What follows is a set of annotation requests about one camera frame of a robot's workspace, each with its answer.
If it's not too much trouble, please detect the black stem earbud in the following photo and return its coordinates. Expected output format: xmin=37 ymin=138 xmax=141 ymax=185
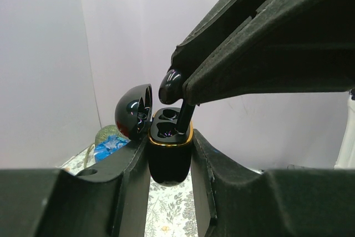
xmin=158 ymin=69 xmax=195 ymax=134

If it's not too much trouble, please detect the glossy black earbud charging case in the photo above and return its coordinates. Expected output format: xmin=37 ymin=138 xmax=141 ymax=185
xmin=114 ymin=84 xmax=194 ymax=186

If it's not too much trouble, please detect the blue-lidded white container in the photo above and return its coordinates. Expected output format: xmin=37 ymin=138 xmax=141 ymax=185
xmin=94 ymin=135 xmax=130 ymax=163

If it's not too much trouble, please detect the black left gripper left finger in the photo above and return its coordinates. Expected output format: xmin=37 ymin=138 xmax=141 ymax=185
xmin=1 ymin=140 xmax=150 ymax=236

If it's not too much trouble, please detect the floral patterned table mat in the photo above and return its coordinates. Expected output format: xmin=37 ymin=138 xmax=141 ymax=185
xmin=59 ymin=145 xmax=264 ymax=237

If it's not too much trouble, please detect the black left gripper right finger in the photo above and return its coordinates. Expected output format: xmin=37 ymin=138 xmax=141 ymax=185
xmin=191 ymin=131 xmax=354 ymax=236

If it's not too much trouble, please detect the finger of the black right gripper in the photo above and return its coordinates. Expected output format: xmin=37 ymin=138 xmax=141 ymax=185
xmin=182 ymin=0 xmax=354 ymax=105
xmin=170 ymin=0 xmax=267 ymax=73

